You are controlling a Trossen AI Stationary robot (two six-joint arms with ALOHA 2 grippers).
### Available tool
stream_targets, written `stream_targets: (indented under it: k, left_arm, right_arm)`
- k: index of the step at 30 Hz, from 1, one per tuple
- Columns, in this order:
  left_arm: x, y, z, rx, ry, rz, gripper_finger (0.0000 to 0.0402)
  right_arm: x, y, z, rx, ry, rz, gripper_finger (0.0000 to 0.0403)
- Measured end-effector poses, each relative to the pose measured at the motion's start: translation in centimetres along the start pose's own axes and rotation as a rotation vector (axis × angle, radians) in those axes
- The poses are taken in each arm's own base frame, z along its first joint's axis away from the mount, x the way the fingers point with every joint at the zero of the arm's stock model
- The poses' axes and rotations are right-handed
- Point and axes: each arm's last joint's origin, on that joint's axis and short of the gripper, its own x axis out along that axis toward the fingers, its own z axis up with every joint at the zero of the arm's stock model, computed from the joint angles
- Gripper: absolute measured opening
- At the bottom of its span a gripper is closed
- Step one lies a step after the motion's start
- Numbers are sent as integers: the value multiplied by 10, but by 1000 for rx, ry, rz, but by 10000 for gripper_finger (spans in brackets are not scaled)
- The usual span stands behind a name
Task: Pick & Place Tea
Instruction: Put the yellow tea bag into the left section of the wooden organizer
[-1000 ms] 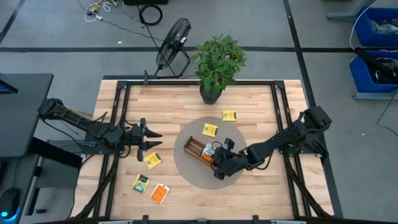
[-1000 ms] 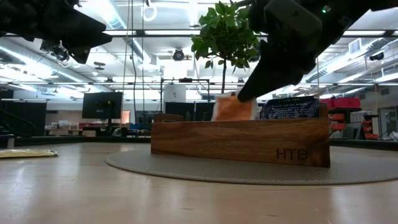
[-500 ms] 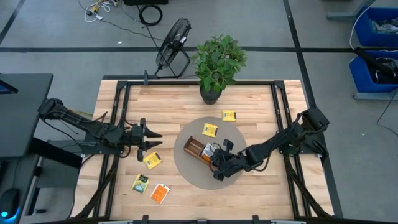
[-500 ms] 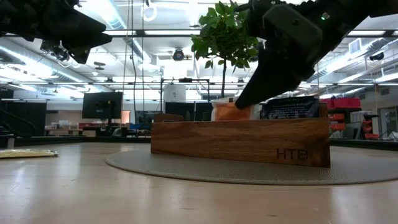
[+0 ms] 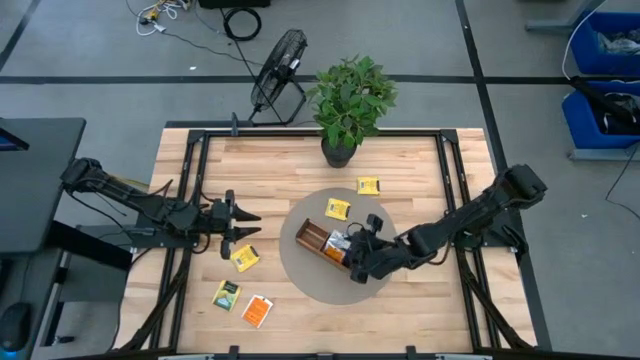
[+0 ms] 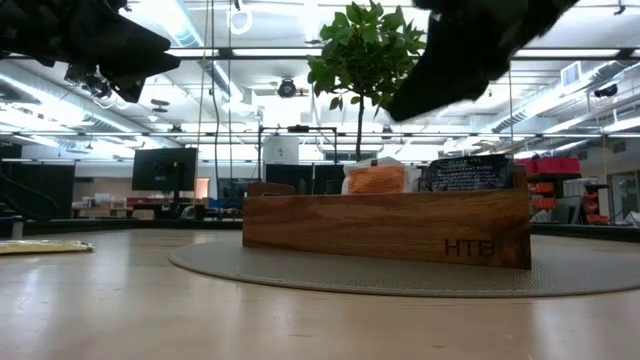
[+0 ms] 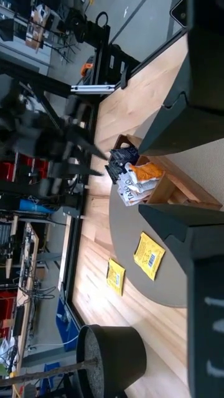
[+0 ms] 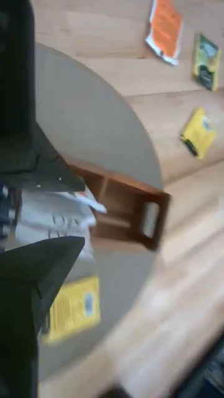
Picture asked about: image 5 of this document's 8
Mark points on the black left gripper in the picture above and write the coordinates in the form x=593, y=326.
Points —
x=226, y=220

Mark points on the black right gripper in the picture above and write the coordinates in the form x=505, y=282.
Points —
x=372, y=255

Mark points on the green yellow tea bag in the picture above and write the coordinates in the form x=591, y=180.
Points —
x=226, y=295

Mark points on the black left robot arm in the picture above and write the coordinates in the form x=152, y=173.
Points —
x=150, y=207

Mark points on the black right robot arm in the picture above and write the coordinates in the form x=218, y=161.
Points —
x=475, y=215

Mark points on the wooden tea organizer tray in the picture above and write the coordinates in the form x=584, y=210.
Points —
x=310, y=237

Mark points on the round grey table mat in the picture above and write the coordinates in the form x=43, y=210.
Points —
x=310, y=285

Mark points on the black table clamp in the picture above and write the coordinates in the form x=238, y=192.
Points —
x=233, y=352
x=411, y=352

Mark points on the green plant in black pot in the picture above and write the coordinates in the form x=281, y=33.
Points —
x=350, y=100

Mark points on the black floor fan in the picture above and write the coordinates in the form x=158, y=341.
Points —
x=277, y=70

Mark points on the black desk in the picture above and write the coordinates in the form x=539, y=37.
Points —
x=40, y=200

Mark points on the black box on floor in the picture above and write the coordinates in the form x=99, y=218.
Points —
x=235, y=3

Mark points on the blue plastic storage bin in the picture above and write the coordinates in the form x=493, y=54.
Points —
x=587, y=55
x=580, y=125

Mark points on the dark screen on desk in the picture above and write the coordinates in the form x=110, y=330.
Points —
x=12, y=141

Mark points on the grey table leg base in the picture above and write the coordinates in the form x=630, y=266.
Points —
x=550, y=26
x=600, y=154

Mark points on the black computer mouse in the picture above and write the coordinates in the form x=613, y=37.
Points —
x=15, y=325

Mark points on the black aluminium rig frame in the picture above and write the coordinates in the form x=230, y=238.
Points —
x=320, y=133

